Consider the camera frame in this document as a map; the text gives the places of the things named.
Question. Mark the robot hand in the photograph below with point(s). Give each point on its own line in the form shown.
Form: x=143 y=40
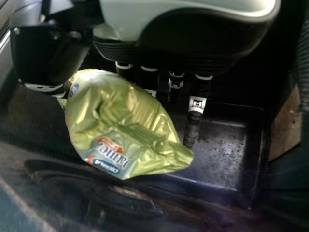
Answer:
x=183 y=31

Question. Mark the yellow-green biscuit packet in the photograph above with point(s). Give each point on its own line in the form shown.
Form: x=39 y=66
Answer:
x=120 y=120

